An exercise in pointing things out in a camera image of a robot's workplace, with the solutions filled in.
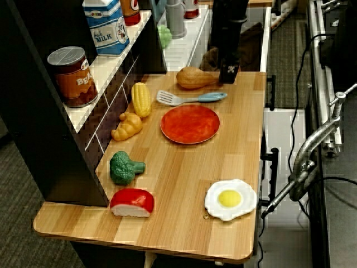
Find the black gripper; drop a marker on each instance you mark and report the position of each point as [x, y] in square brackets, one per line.
[225, 39]

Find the toy chicken drumstick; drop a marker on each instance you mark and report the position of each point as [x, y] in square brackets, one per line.
[192, 77]

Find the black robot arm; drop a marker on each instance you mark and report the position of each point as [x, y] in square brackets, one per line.
[230, 8]

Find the red round plate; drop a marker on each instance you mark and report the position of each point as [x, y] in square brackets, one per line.
[189, 124]

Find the white toy sink basin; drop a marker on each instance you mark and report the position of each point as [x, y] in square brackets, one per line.
[266, 42]

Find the red white toy can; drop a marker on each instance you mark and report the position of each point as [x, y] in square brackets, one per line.
[191, 8]

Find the light green toy vegetable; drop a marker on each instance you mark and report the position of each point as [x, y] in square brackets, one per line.
[164, 35]

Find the yellow toy corn cob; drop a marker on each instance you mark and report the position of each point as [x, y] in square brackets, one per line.
[140, 99]

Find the orange toy croissant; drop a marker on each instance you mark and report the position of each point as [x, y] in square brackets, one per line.
[128, 127]

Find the orange toy sauce bottle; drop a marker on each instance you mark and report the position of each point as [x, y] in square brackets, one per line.
[130, 11]

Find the metal c-clamp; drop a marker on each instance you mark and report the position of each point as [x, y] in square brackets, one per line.
[309, 156]

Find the toy fried egg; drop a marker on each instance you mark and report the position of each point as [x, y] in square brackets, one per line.
[230, 199]

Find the blue toy milk carton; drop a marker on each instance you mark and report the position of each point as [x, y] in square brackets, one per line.
[107, 28]

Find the green toy broccoli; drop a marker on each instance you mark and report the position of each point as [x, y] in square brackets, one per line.
[121, 167]

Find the toy beans can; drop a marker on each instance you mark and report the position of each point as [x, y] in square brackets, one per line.
[72, 78]

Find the red white sushi piece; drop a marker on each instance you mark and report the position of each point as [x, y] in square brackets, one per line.
[131, 201]

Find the black toy kitchen shelf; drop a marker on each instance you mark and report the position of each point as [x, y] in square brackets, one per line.
[42, 134]

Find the aluminium extrusion rail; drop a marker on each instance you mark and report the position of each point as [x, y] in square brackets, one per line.
[323, 83]

